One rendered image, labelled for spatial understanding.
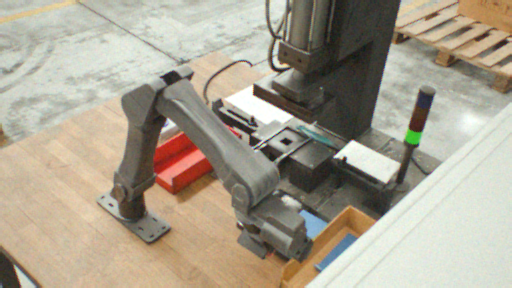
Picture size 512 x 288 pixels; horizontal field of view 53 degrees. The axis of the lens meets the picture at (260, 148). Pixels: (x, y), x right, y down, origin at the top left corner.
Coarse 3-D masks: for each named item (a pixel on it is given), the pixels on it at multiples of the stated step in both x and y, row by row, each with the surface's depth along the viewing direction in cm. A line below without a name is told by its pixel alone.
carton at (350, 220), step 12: (336, 216) 115; (348, 216) 120; (360, 216) 117; (324, 228) 112; (336, 228) 118; (348, 228) 121; (360, 228) 119; (312, 240) 109; (324, 240) 115; (336, 240) 118; (312, 252) 112; (324, 252) 115; (288, 264) 104; (300, 264) 109; (288, 276) 107; (300, 276) 110; (312, 276) 110
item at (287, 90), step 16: (336, 64) 129; (352, 64) 130; (272, 80) 119; (288, 80) 119; (304, 80) 119; (320, 80) 120; (256, 96) 127; (272, 96) 123; (288, 96) 118; (304, 96) 118; (320, 96) 122; (288, 112) 122; (304, 112) 118; (320, 112) 120
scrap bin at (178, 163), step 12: (168, 144) 135; (180, 144) 139; (192, 144) 143; (156, 156) 133; (168, 156) 137; (180, 156) 138; (192, 156) 139; (204, 156) 130; (156, 168) 134; (168, 168) 134; (180, 168) 134; (192, 168) 128; (204, 168) 132; (156, 180) 129; (168, 180) 131; (180, 180) 126; (192, 180) 130
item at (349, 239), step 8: (344, 240) 118; (352, 240) 118; (336, 248) 116; (344, 248) 116; (328, 256) 114; (336, 256) 114; (312, 264) 109; (320, 264) 112; (328, 264) 112; (320, 272) 110
